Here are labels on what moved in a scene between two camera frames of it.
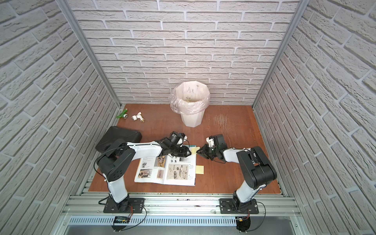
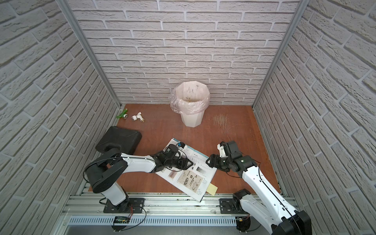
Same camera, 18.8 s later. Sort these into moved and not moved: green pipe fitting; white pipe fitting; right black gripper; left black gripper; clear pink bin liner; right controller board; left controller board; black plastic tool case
Moved: left black gripper; right black gripper
Not moved: black plastic tool case; right controller board; green pipe fitting; clear pink bin liner; left controller board; white pipe fitting
